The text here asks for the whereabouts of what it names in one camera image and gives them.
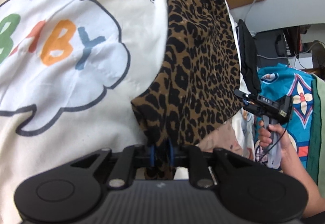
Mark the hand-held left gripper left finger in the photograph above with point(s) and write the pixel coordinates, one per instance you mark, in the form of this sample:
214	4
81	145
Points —
152	155

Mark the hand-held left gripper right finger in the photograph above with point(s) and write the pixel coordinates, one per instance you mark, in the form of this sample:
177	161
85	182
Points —
171	155

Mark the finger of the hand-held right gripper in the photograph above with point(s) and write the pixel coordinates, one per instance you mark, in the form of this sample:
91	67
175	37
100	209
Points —
250	108
243	94

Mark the leopard print pants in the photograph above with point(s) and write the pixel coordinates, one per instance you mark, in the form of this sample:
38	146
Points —
198	56

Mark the person's right forearm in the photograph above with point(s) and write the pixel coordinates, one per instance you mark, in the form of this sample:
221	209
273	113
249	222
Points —
297	175

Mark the folded black clothes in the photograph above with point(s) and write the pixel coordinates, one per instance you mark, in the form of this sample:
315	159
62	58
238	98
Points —
250	61

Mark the person's right hand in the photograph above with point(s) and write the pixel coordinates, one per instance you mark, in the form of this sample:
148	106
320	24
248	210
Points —
276	145

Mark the blue printed blanket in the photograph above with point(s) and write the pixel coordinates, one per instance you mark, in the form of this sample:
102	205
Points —
299	81

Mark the green blanket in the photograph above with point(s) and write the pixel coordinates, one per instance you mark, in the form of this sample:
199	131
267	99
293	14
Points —
320	125

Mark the bear print bed sheet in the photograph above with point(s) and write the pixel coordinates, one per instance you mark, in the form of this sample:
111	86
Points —
76	99

